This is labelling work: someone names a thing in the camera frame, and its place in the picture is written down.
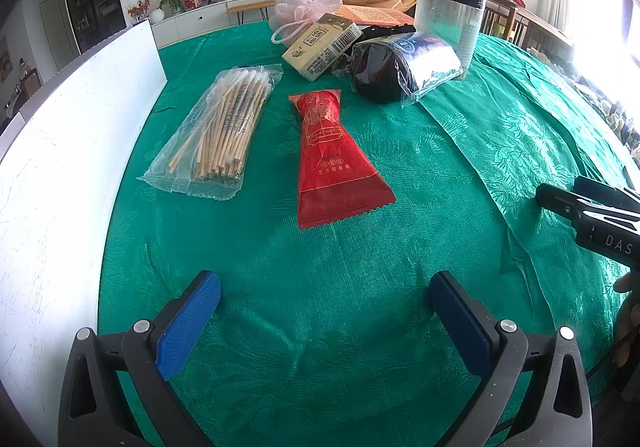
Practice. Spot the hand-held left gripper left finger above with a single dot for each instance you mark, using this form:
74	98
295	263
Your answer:
190	322

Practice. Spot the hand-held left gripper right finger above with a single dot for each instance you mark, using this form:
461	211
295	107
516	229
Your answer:
460	327

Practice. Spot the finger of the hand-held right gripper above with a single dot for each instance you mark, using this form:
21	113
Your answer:
560	199
605	189

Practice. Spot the bag of wooden sticks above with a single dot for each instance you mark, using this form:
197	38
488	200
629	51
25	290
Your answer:
220	137

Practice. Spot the red foil packet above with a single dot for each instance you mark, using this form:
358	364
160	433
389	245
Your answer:
335	167

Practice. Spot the white storage box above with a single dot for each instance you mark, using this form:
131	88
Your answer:
75	152

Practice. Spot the black roll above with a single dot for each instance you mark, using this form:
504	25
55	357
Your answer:
380	72

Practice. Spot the cream paper carton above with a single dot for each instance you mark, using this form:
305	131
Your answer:
315	52

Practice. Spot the pink bath pouf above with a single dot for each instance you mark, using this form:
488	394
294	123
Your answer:
310	9

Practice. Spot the person's right hand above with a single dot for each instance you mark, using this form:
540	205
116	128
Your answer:
622	283

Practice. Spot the pile of assorted clutter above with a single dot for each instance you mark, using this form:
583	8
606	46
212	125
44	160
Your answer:
600	102

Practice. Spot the green patterned tablecloth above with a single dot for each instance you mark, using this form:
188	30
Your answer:
350	277

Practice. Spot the dark wooden chair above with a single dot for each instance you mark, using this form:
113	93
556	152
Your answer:
547	34
492	19

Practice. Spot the clear jar with black lid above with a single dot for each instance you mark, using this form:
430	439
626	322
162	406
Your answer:
450	22

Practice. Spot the orange book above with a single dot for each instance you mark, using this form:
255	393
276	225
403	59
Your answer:
370	14

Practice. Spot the white television cabinet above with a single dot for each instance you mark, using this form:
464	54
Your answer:
200	22

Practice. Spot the white round vase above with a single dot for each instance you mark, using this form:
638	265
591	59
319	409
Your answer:
157	15

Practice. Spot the red flower arrangement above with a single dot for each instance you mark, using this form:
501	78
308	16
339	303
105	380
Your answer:
140	7

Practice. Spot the white door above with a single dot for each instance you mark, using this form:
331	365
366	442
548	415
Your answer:
54	32

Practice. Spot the wooden bench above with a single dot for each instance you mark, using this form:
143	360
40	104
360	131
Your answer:
250	5

